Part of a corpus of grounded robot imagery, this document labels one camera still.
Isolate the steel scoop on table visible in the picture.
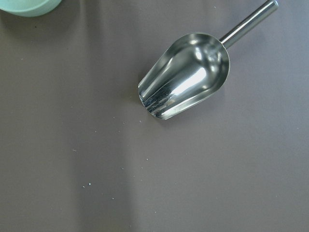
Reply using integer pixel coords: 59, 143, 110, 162
138, 0, 279, 120

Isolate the green bowl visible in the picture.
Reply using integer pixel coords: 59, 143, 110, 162
0, 0, 62, 17

